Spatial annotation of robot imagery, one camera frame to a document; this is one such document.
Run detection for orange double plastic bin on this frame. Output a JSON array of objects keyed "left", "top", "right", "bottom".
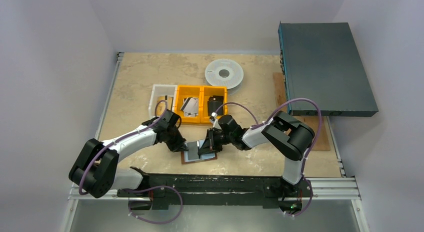
[{"left": 173, "top": 85, "right": 228, "bottom": 124}]

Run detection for dark blue flat box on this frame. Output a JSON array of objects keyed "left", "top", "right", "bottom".
[{"left": 278, "top": 23, "right": 379, "bottom": 117}]

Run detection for white plastic bin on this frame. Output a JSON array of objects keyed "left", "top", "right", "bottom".
[{"left": 148, "top": 84, "right": 178, "bottom": 118}]

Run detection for tan cards in white bin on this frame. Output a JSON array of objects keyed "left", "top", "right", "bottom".
[{"left": 155, "top": 95, "right": 174, "bottom": 116}]

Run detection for stack of silver cards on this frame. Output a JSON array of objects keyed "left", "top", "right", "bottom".
[{"left": 180, "top": 97, "right": 199, "bottom": 117}]

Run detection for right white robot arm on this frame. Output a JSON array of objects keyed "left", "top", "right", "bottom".
[{"left": 197, "top": 111, "right": 315, "bottom": 195}]

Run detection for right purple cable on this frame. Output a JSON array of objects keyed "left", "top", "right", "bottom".
[{"left": 213, "top": 97, "right": 323, "bottom": 176}]

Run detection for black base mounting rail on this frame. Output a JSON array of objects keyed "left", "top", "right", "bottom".
[{"left": 117, "top": 173, "right": 314, "bottom": 212}]

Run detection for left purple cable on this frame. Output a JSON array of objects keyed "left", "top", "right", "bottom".
[{"left": 78, "top": 99, "right": 169, "bottom": 195}]

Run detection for grey filament spool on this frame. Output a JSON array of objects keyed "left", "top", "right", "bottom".
[{"left": 204, "top": 59, "right": 244, "bottom": 89}]

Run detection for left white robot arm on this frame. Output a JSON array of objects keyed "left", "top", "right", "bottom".
[{"left": 68, "top": 110, "right": 188, "bottom": 198}]

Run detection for wooden board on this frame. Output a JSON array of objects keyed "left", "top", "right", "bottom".
[{"left": 272, "top": 72, "right": 331, "bottom": 151}]

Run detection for purple cable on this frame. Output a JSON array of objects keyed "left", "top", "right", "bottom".
[
  {"left": 78, "top": 99, "right": 169, "bottom": 195},
  {"left": 213, "top": 97, "right": 323, "bottom": 176}
]

